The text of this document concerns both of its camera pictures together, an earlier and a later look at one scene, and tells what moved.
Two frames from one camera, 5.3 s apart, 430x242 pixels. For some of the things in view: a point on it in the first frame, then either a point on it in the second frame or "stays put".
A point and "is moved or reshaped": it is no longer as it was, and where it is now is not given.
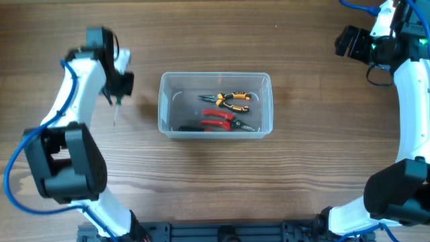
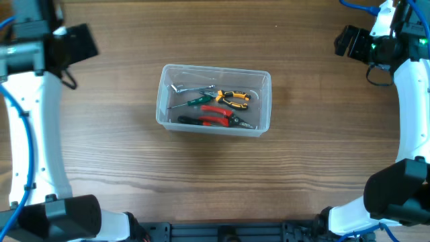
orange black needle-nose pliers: [220, 99] is moved or reshaped
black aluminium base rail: [228, 231] stays put
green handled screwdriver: [119, 102] -> [195, 101]
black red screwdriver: [193, 128] -> [191, 120]
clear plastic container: [215, 104] stays put
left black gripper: [130, 85] -> [85, 45]
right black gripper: [361, 35] stays put
